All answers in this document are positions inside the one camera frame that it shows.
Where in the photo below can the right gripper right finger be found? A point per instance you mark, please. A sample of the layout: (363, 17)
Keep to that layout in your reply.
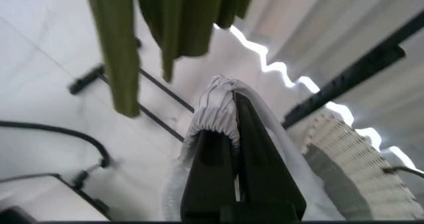
(265, 177)

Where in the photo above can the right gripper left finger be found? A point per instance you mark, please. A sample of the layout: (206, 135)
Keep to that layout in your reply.
(208, 177)

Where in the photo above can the pale grey shorts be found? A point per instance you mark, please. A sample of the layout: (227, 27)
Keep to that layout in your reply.
(215, 108)

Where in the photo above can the green shirt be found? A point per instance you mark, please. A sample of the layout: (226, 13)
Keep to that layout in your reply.
(182, 18)

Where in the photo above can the white laundry basket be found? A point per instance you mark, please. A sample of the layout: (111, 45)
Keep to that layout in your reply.
(348, 157)

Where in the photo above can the black clothes rack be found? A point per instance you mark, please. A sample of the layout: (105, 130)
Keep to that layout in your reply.
(364, 68)

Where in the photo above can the white curtain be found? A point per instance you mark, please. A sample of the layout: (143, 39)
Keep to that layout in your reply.
(331, 18)

